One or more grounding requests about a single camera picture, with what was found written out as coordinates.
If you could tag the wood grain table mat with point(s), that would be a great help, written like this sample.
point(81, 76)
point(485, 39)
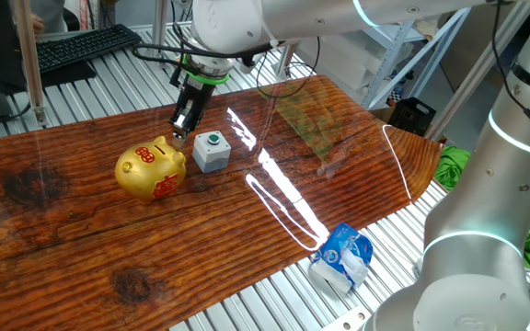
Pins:
point(108, 253)

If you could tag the aluminium frame strut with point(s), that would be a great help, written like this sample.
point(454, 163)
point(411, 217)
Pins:
point(472, 78)

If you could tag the white foam block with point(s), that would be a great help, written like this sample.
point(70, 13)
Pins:
point(338, 64)

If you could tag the blue tissue pack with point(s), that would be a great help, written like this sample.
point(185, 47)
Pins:
point(338, 257)

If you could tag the black keyboard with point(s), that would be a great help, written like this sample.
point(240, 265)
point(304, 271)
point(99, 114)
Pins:
point(81, 46)

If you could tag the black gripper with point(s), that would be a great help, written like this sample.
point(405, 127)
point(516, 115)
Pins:
point(194, 102)

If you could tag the aluminium frame post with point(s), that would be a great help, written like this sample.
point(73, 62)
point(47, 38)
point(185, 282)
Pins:
point(159, 23)
point(30, 69)

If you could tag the person's bare hand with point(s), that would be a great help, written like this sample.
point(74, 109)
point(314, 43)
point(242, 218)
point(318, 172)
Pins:
point(38, 24)

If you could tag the white push button box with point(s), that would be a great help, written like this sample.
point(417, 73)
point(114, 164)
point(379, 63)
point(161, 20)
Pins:
point(207, 158)

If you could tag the brown cardboard box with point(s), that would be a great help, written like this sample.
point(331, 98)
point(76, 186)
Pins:
point(465, 50)

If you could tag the gold piggy bank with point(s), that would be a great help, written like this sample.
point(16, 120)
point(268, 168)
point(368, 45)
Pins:
point(147, 177)

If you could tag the silver stand post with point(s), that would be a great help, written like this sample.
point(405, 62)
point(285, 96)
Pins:
point(285, 62)

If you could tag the black plastic crate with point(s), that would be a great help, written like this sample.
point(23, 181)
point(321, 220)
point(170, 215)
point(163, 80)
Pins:
point(410, 117)

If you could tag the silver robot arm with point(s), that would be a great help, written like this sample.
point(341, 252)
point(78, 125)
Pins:
point(476, 230)

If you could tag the green cloth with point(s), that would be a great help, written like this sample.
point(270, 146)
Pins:
point(451, 167)

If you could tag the black flat pad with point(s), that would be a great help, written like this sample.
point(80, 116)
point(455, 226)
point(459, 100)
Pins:
point(69, 73)

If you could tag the checkerboard card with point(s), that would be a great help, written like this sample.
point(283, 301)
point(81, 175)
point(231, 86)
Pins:
point(395, 96)

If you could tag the white metal shelf rack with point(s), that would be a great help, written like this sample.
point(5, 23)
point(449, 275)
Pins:
point(388, 64)

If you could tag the white metal bracket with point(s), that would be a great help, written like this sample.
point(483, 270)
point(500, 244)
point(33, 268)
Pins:
point(345, 319)

